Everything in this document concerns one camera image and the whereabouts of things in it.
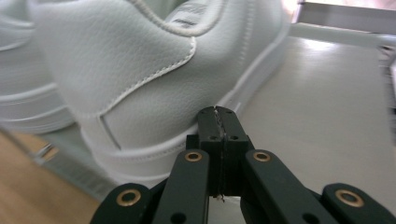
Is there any white sneaker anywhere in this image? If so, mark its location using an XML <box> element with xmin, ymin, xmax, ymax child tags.
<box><xmin>27</xmin><ymin>0</ymin><xmax>293</xmax><ymax>189</ymax></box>
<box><xmin>0</xmin><ymin>0</ymin><xmax>78</xmax><ymax>135</ymax></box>

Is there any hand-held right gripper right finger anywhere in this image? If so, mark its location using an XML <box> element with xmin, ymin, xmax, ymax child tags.
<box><xmin>214</xmin><ymin>105</ymin><xmax>256</xmax><ymax>198</ymax></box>

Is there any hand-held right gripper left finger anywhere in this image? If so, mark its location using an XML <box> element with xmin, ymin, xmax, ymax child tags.
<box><xmin>185</xmin><ymin>105</ymin><xmax>225</xmax><ymax>198</ymax></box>

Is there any metal two-tier shoe rack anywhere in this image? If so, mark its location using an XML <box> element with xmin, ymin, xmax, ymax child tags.
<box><xmin>0</xmin><ymin>0</ymin><xmax>396</xmax><ymax>224</ymax></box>

